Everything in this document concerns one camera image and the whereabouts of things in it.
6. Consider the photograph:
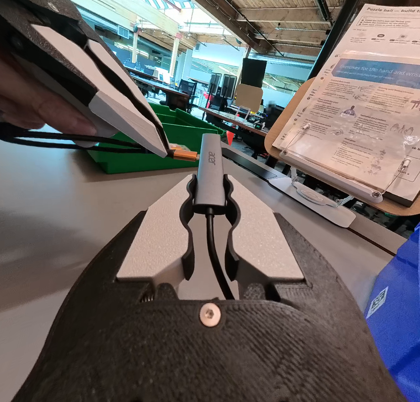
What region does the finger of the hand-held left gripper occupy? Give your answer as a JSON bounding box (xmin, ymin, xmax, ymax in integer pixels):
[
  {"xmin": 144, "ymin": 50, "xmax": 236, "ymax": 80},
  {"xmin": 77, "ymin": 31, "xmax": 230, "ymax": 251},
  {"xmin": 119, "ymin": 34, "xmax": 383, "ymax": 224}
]
[
  {"xmin": 30, "ymin": 23, "xmax": 169, "ymax": 159},
  {"xmin": 85, "ymin": 39, "xmax": 170, "ymax": 147}
]

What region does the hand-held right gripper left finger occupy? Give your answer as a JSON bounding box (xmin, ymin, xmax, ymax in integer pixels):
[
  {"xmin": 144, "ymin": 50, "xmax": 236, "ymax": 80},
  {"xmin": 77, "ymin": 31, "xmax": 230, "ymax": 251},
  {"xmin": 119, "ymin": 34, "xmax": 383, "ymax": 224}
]
[{"xmin": 116, "ymin": 175, "xmax": 197, "ymax": 299}]

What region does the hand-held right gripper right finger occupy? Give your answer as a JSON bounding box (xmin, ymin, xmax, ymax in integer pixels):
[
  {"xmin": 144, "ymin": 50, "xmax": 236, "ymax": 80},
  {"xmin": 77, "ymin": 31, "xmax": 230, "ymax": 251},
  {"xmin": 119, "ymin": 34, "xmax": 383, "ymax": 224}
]
[{"xmin": 224, "ymin": 175, "xmax": 306, "ymax": 299}]

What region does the green storage bin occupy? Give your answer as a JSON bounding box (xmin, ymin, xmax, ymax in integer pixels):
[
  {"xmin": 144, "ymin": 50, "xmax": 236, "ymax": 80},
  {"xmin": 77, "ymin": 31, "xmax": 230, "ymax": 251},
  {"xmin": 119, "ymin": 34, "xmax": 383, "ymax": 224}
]
[{"xmin": 88, "ymin": 102, "xmax": 228, "ymax": 175}]

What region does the light grey USB hub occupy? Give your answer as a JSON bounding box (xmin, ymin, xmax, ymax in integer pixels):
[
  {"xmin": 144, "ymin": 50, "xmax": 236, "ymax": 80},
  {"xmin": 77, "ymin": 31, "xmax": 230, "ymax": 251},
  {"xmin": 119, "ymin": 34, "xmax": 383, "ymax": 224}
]
[{"xmin": 193, "ymin": 133, "xmax": 236, "ymax": 301}]

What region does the black cable with blue tie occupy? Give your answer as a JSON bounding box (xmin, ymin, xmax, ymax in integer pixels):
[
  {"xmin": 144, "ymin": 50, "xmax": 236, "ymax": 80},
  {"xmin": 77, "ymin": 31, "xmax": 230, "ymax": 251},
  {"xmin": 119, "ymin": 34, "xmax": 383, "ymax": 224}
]
[{"xmin": 0, "ymin": 125, "xmax": 200, "ymax": 162}]

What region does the blue storage bin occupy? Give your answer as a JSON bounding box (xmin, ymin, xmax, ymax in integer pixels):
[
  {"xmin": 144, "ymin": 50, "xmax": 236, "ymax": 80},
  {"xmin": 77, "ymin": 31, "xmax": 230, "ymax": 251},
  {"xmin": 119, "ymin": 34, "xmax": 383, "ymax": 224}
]
[{"xmin": 364, "ymin": 223, "xmax": 420, "ymax": 402}]

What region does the grey desk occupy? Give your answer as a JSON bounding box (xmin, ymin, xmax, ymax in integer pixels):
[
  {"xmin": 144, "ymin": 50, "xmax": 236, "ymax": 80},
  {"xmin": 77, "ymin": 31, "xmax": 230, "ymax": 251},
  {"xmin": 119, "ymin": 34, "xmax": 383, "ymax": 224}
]
[{"xmin": 0, "ymin": 139, "xmax": 411, "ymax": 402}]

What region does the person's left hand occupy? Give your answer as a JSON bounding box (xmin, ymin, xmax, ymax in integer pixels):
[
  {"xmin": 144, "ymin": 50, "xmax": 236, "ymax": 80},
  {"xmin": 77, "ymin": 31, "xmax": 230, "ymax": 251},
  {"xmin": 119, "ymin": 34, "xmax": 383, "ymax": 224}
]
[{"xmin": 0, "ymin": 52, "xmax": 98, "ymax": 137}]

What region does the black office chair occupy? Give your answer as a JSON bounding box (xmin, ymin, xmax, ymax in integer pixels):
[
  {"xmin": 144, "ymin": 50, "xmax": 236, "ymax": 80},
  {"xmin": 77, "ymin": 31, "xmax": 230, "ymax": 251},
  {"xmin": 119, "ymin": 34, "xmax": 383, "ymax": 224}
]
[{"xmin": 179, "ymin": 80, "xmax": 197, "ymax": 110}]

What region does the upright black monitor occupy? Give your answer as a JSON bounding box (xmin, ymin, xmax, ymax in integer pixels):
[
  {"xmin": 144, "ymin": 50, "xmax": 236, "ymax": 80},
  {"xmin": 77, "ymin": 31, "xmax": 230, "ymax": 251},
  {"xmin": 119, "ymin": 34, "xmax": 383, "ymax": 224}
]
[
  {"xmin": 209, "ymin": 73, "xmax": 222, "ymax": 99},
  {"xmin": 221, "ymin": 74, "xmax": 237, "ymax": 99}
]

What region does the wooden background table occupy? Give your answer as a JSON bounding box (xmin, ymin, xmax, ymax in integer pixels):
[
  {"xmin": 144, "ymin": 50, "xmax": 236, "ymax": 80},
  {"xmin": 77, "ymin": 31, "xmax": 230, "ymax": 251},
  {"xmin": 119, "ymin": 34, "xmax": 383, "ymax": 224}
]
[{"xmin": 198, "ymin": 107, "xmax": 273, "ymax": 137}]

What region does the small wooden document stand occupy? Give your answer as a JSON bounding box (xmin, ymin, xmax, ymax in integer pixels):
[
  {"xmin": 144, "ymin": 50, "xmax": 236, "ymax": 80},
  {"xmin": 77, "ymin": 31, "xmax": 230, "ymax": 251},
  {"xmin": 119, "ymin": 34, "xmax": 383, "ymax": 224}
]
[{"xmin": 236, "ymin": 84, "xmax": 264, "ymax": 114}]

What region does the laminated sheet with blue banner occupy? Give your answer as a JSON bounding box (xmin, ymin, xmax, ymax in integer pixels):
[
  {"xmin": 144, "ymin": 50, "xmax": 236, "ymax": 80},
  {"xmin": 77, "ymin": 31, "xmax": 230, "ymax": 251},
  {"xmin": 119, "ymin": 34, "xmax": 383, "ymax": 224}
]
[{"xmin": 280, "ymin": 51, "xmax": 420, "ymax": 192}]

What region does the black desk cable cover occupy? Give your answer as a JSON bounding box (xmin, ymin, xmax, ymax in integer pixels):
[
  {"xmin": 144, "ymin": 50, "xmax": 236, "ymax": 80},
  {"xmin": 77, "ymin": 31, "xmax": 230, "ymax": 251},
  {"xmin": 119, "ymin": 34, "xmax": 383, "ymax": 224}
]
[{"xmin": 221, "ymin": 147, "xmax": 286, "ymax": 181}]

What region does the black steel post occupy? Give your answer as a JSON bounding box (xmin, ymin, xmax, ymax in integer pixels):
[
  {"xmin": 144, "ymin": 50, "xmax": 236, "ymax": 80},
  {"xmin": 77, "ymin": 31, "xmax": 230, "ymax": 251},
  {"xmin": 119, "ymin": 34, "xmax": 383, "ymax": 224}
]
[{"xmin": 317, "ymin": 0, "xmax": 371, "ymax": 71}]

